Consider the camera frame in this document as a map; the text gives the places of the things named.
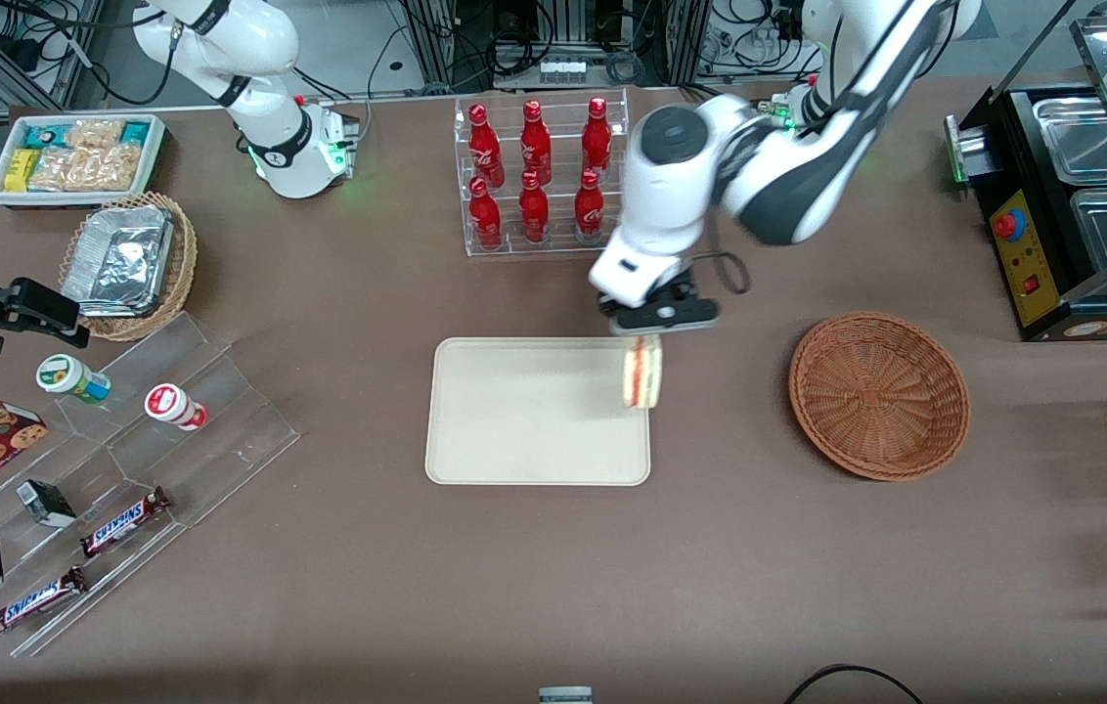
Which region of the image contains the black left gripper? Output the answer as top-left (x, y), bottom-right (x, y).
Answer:
top-left (598, 272), bottom-right (722, 348)

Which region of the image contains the triangular white sandwich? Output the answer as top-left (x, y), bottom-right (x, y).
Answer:
top-left (621, 334), bottom-right (665, 411)

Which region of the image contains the light wicker basket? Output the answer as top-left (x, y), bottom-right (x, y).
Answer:
top-left (58, 192), bottom-right (199, 342)

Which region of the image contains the beige rectangular serving tray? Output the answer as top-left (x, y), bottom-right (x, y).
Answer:
top-left (424, 337), bottom-right (652, 487)

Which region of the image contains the round brown wicker basket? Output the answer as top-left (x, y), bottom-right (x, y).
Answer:
top-left (788, 311), bottom-right (971, 482)

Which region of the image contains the green lid white cup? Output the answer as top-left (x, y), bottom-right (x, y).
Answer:
top-left (35, 354), bottom-right (112, 406)

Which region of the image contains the silver foil container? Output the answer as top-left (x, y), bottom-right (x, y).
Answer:
top-left (61, 203), bottom-right (176, 319)

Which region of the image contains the clear acrylic bottle rack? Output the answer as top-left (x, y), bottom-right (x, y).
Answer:
top-left (454, 87), bottom-right (632, 258)

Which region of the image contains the red cola bottle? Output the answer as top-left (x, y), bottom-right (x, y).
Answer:
top-left (520, 99), bottom-right (554, 185)
top-left (518, 171), bottom-right (552, 245)
top-left (468, 176), bottom-right (504, 250)
top-left (468, 104), bottom-right (506, 189)
top-left (574, 168), bottom-right (606, 243)
top-left (581, 96), bottom-right (613, 179)

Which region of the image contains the yellow snack packet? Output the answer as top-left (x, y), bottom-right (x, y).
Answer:
top-left (4, 148), bottom-right (42, 193)

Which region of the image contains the large clear rice cracker bag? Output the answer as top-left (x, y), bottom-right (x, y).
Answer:
top-left (28, 145), bottom-right (146, 194)

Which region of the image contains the red lid white cup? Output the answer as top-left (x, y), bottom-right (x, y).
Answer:
top-left (144, 383), bottom-right (210, 432)

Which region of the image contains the small clear rice cracker bag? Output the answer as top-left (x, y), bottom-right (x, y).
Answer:
top-left (65, 118), bottom-right (126, 150)

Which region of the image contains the white rectangular snack bin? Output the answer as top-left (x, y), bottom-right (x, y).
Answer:
top-left (0, 112), bottom-right (169, 211)

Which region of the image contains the clear acrylic stepped display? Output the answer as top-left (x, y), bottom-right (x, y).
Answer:
top-left (0, 311), bottom-right (303, 659)

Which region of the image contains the brown snickers bar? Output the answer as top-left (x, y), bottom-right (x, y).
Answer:
top-left (0, 566), bottom-right (90, 638)
top-left (79, 486), bottom-right (172, 559)

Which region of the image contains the black hot food display case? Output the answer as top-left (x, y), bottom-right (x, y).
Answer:
top-left (944, 0), bottom-right (1107, 343)

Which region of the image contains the black floor cable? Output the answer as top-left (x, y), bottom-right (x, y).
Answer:
top-left (784, 664), bottom-right (924, 704)

